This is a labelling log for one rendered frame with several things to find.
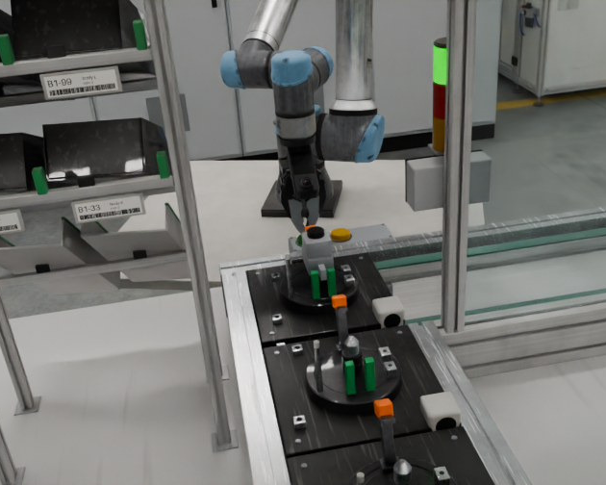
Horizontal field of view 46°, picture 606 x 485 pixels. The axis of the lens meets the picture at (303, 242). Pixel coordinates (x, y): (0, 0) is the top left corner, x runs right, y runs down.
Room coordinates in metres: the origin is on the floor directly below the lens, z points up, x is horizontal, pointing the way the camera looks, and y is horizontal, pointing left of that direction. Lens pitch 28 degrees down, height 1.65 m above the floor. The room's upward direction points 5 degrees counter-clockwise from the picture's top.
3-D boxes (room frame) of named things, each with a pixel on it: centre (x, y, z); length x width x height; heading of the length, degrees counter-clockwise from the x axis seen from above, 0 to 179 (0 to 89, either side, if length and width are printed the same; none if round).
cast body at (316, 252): (1.08, -0.02, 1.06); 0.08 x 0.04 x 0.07; 8
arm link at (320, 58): (1.42, -0.03, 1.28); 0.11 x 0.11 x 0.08; 69
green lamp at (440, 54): (1.00, -0.23, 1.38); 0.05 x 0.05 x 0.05
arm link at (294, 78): (1.33, -0.01, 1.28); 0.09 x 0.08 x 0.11; 159
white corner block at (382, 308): (1.00, -0.13, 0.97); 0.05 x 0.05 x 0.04; 8
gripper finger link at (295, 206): (1.33, 0.01, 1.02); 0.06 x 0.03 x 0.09; 8
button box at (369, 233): (1.31, -0.08, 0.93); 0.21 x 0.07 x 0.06; 98
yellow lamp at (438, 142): (1.00, -0.23, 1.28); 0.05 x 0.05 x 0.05
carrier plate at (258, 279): (1.09, -0.02, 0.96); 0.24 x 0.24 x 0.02; 8
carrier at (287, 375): (0.83, -0.06, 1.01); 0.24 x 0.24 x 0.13; 8
